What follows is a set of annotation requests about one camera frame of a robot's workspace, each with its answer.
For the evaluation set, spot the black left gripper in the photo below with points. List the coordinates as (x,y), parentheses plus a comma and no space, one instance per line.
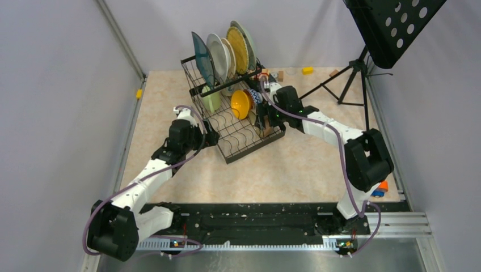
(209,139)

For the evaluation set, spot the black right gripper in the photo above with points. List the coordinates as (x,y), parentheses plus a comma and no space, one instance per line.
(262,109)

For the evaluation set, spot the brown glazed bowl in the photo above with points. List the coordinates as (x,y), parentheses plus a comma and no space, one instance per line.
(266,130)

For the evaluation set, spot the red patterned bowl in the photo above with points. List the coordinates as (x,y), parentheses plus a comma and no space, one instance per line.
(255,96)

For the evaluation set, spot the green white mug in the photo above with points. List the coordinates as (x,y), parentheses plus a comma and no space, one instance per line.
(212,102)

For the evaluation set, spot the yellow bowl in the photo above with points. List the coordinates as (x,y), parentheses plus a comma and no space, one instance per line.
(241,104)

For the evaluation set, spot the black wire dish rack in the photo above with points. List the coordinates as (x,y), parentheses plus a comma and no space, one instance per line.
(237,137)

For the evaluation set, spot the light green flower plate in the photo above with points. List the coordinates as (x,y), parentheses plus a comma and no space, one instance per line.
(250,46)

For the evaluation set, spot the cream floral plate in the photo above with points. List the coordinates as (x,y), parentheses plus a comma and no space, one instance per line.
(232,61)

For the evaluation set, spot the yellow bamboo pattern plate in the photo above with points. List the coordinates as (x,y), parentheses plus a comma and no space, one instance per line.
(239,46)

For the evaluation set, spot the dark teal square plate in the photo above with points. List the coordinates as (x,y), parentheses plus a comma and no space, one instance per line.
(204,62)

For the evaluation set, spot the white plate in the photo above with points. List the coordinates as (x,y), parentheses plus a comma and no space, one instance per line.
(219,56)

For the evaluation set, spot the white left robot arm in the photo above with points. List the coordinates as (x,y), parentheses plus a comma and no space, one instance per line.
(119,223)

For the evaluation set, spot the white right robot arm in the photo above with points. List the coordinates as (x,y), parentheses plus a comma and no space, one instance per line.
(364,157)

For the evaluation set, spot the small wooden block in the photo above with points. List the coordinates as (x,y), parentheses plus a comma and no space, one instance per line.
(280,76)

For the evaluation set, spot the clear round lid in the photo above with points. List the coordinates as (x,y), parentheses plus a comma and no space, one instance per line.
(291,71)

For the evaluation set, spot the yellow lego block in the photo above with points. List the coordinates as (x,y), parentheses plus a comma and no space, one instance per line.
(307,70)

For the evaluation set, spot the brown wooden block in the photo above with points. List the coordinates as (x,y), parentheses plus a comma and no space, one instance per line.
(333,73)

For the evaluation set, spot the blue toy car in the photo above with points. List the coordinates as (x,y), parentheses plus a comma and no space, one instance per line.
(378,193)

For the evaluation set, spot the black music stand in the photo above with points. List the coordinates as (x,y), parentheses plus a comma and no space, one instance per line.
(387,28)

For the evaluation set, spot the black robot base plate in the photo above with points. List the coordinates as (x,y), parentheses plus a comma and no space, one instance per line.
(260,224)

